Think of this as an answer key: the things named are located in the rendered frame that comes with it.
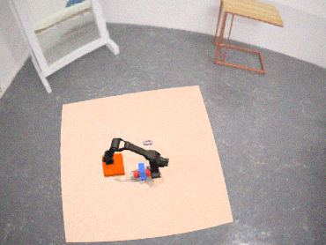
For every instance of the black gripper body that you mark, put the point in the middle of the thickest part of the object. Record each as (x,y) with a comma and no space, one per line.
(155,172)

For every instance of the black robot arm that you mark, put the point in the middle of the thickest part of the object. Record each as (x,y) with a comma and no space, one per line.
(154,157)

